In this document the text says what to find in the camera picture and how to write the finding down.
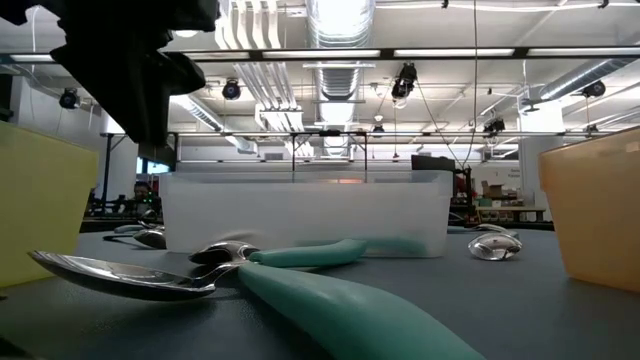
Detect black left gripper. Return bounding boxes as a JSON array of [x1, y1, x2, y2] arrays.
[[51, 28, 207, 145]]

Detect black-handled metal spoon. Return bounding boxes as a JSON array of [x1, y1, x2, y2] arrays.
[[102, 228, 167, 250]]

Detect yellow-green plastic bin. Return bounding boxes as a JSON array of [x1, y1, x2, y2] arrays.
[[0, 122, 100, 289]]

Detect clear plastic bin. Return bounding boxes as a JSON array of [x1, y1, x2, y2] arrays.
[[158, 169, 454, 259]]

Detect person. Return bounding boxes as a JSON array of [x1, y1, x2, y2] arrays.
[[130, 180, 155, 207]]

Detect white ceiling pipes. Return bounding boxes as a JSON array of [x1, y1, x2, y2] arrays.
[[214, 0, 307, 134]]

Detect black background monitor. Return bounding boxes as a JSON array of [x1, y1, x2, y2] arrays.
[[411, 154, 455, 174]]

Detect cardboard box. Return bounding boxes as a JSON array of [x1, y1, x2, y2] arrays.
[[481, 180, 507, 199]]

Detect blue-grey table mat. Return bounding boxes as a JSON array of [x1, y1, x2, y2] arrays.
[[0, 229, 640, 360]]

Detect white rectangular air duct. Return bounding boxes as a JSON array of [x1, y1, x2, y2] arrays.
[[169, 92, 259, 154]]

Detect black frame workbench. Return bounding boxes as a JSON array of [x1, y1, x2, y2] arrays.
[[99, 130, 371, 211]]

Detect thin hanging cable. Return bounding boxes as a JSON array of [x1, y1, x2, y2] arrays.
[[472, 0, 479, 169]]

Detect black ceiling light rail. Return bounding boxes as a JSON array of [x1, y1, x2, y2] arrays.
[[0, 46, 640, 64]]

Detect long silver air duct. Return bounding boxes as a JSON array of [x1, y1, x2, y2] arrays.
[[537, 57, 640, 101]]

